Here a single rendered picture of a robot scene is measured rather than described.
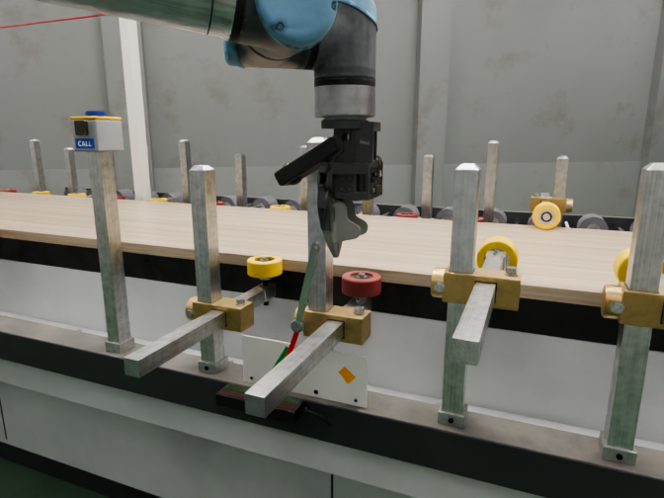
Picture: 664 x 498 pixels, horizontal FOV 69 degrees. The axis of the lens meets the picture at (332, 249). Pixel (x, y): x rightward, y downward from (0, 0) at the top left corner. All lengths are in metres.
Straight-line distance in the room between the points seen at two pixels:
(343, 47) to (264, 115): 3.97
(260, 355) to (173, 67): 3.90
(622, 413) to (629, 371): 0.07
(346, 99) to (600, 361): 0.69
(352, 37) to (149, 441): 1.31
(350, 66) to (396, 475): 0.73
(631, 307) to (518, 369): 0.35
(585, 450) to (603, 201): 5.51
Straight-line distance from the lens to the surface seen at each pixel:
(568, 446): 0.92
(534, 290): 1.02
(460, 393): 0.88
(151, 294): 1.42
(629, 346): 0.83
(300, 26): 0.55
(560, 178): 1.86
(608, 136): 6.28
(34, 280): 1.77
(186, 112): 4.65
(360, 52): 0.72
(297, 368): 0.72
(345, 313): 0.88
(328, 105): 0.72
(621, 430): 0.89
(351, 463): 1.04
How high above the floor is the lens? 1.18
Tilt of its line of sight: 13 degrees down
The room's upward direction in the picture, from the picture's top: straight up
